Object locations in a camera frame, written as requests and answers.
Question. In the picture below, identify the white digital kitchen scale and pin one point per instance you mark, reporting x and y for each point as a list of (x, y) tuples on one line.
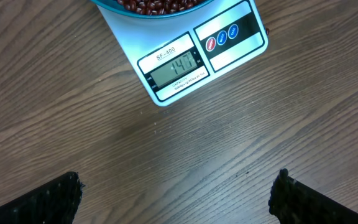
[(175, 56)]

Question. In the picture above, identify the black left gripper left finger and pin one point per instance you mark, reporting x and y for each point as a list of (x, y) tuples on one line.
[(55, 202)]

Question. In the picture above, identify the red beans in bowl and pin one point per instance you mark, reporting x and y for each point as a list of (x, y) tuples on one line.
[(158, 7)]

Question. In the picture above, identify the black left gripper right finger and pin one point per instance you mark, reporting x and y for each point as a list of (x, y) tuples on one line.
[(293, 202)]

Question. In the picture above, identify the teal plastic bowl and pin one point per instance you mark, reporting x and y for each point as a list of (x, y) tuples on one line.
[(113, 6)]

